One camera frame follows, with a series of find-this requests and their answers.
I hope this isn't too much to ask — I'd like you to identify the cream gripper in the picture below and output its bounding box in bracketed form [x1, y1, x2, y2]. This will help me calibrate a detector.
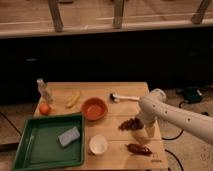
[131, 124, 155, 145]

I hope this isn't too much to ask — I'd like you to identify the dark red grape bunch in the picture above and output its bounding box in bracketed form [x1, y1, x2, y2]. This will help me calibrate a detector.
[119, 118, 144, 131]

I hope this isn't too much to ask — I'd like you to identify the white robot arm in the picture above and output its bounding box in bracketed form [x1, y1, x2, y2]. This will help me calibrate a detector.
[136, 88, 213, 146]

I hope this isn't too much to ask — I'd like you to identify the red bowl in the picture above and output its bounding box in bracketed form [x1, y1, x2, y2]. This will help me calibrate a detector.
[81, 98, 108, 121]

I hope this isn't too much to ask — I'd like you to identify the white cup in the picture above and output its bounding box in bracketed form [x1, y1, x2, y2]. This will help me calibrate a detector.
[89, 135, 108, 155]

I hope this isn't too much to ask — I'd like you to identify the teal device on floor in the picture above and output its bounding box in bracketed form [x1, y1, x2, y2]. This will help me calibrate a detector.
[181, 87, 203, 104]

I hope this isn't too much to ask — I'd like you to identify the blue sponge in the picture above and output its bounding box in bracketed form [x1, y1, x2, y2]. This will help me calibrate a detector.
[58, 127, 80, 147]

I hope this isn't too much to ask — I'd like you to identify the yellow banana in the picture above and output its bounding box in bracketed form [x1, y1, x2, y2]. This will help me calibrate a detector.
[65, 91, 81, 108]

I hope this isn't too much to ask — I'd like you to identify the orange fruit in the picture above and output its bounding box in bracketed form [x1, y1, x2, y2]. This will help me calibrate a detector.
[39, 103, 51, 116]

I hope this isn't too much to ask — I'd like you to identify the green plastic tray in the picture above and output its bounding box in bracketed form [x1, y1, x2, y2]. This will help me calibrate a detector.
[12, 113, 84, 171]

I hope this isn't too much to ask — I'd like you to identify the black cable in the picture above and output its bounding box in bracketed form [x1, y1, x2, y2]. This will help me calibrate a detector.
[162, 128, 186, 141]

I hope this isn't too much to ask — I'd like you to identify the white handled brush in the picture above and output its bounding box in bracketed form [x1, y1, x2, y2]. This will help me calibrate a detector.
[110, 93, 139, 102]

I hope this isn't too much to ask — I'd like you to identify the wooden post middle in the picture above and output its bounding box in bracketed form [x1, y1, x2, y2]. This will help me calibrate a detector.
[113, 0, 124, 29]

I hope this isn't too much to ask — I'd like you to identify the wooden post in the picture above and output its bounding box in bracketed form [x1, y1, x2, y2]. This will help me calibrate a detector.
[113, 0, 124, 29]
[48, 0, 63, 32]
[191, 0, 212, 24]

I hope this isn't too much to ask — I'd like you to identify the wooden post right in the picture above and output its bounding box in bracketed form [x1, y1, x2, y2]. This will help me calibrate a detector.
[191, 0, 212, 24]

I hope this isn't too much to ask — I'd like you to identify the wooden post left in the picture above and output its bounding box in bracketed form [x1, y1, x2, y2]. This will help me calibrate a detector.
[48, 0, 63, 32]

